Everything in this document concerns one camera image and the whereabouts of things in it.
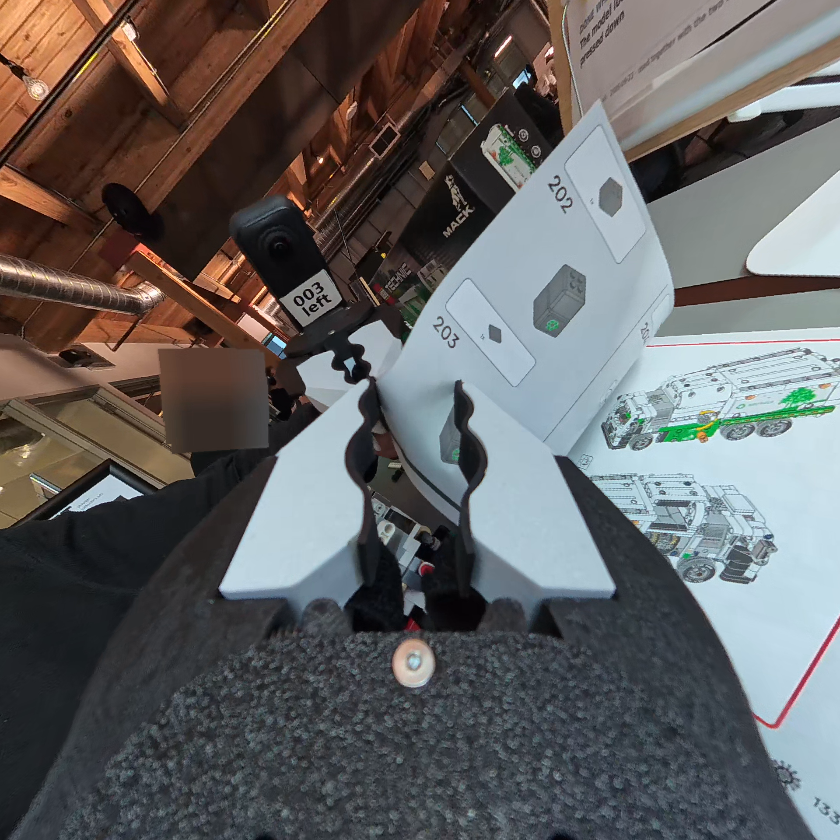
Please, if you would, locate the black framed sign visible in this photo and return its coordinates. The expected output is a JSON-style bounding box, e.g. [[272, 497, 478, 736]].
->
[[13, 458, 161, 526]]

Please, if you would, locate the lego instruction booklet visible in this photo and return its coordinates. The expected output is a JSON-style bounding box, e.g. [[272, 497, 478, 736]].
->
[[377, 98, 840, 840]]

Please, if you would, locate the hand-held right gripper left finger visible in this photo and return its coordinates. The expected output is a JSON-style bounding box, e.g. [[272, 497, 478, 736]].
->
[[218, 379, 385, 613]]

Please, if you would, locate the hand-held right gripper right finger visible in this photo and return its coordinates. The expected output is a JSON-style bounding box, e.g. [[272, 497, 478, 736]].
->
[[451, 379, 619, 603]]

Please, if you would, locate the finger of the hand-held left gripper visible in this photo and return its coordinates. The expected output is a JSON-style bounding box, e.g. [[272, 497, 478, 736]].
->
[[295, 341, 370, 412], [351, 320, 404, 385]]

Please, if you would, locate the metal ventilation duct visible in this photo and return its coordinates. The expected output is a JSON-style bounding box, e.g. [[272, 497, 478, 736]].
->
[[0, 252, 166, 317]]

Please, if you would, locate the white green lego truck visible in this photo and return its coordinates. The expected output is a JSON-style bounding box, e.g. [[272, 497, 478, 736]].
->
[[371, 495, 460, 611]]

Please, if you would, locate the black round ceiling fixture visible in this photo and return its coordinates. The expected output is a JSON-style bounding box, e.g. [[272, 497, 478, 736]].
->
[[100, 182, 165, 242]]

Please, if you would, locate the document holder stand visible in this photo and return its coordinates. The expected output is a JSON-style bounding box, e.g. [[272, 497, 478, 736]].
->
[[548, 0, 840, 278]]

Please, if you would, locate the black lego set box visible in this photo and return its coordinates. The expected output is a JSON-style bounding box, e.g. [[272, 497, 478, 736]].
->
[[364, 88, 567, 329]]

